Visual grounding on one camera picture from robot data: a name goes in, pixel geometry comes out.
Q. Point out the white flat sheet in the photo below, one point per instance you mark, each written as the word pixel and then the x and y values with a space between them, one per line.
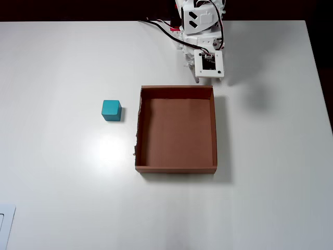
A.
pixel 6 226

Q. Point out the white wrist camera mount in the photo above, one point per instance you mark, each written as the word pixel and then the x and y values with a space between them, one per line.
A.
pixel 209 65

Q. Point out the brown cardboard box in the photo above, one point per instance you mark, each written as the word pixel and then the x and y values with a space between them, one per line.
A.
pixel 179 130

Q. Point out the blue cube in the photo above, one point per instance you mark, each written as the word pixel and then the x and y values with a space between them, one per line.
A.
pixel 111 110

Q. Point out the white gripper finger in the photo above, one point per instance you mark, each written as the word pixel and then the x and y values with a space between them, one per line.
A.
pixel 197 78

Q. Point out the red table clamp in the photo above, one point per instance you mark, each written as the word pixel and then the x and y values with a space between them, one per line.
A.
pixel 174 28

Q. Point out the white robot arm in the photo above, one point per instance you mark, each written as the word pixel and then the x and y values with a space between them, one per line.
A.
pixel 197 20

